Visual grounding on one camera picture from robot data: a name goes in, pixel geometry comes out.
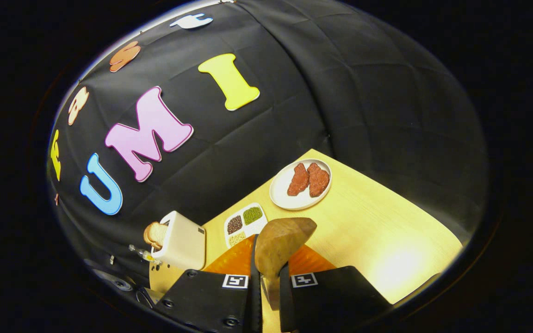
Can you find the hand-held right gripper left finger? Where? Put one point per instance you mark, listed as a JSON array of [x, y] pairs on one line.
[[256, 305]]

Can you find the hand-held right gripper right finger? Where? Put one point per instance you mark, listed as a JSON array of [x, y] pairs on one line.
[[286, 305]]

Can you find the wooden spoon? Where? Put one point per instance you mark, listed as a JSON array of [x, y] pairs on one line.
[[280, 240]]

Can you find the small glass bottle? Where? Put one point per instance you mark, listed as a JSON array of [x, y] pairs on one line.
[[146, 254]]

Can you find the toast bread slice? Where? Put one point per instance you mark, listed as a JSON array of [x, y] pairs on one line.
[[164, 227], [151, 237]]

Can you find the pale soybeans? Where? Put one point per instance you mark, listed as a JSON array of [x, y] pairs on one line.
[[237, 239]]

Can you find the white divided dish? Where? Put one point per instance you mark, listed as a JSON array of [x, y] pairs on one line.
[[259, 227]]

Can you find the white toaster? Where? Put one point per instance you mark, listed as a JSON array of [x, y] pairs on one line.
[[183, 243]]

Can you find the dark brown beans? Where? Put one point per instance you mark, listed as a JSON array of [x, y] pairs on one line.
[[234, 225]]

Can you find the green mung beans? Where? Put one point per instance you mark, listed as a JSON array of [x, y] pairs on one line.
[[252, 215]]

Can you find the white round plate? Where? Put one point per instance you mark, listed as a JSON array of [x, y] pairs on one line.
[[280, 194]]

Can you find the red meat piece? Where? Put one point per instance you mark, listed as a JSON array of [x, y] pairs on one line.
[[319, 180], [299, 180]]

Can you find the black backdrop cloth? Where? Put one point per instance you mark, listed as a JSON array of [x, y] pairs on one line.
[[363, 92]]

